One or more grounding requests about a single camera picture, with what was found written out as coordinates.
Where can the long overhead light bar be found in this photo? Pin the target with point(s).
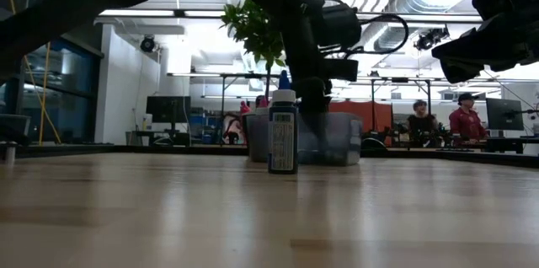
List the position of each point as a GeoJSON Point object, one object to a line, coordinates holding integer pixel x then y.
{"type": "Point", "coordinates": [135, 13]}

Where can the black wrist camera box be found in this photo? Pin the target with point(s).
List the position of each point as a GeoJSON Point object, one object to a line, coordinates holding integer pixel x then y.
{"type": "Point", "coordinates": [341, 70]}

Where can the large blue-capped colouring bottle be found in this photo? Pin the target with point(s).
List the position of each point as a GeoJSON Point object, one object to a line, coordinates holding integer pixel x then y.
{"type": "Point", "coordinates": [283, 141]}

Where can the orange partition panel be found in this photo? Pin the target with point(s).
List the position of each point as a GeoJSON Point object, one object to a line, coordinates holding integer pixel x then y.
{"type": "Point", "coordinates": [370, 116]}

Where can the round black ceiling camera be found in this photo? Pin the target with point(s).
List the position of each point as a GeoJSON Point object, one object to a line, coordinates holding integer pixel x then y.
{"type": "Point", "coordinates": [148, 44]}

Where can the potted tree in black pot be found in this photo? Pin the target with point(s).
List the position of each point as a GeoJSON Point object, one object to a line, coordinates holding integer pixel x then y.
{"type": "Point", "coordinates": [257, 32]}

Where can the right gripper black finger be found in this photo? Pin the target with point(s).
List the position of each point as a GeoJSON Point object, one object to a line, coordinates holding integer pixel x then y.
{"type": "Point", "coordinates": [463, 57]}

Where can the black overhead rig camera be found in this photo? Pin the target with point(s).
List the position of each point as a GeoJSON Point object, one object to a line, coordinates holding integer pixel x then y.
{"type": "Point", "coordinates": [431, 38]}

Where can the person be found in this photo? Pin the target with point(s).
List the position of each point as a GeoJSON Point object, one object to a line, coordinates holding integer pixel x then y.
{"type": "Point", "coordinates": [421, 120]}
{"type": "Point", "coordinates": [465, 122]}
{"type": "Point", "coordinates": [233, 124]}

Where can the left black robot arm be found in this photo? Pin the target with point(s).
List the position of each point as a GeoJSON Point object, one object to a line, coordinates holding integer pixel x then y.
{"type": "Point", "coordinates": [63, 11]}

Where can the black aluminium table frame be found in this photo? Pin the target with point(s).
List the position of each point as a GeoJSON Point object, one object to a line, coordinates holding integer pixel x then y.
{"type": "Point", "coordinates": [421, 154]}

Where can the black curved frame foot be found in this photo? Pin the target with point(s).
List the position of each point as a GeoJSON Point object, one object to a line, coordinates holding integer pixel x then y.
{"type": "Point", "coordinates": [370, 139]}

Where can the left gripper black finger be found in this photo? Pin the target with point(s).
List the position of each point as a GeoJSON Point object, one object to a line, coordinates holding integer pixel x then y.
{"type": "Point", "coordinates": [313, 103]}

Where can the translucent grey plastic bin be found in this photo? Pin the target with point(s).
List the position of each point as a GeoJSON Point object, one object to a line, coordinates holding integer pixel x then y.
{"type": "Point", "coordinates": [345, 137]}

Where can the black computer monitor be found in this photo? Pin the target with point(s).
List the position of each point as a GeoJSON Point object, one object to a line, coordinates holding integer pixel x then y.
{"type": "Point", "coordinates": [168, 109]}
{"type": "Point", "coordinates": [504, 114]}

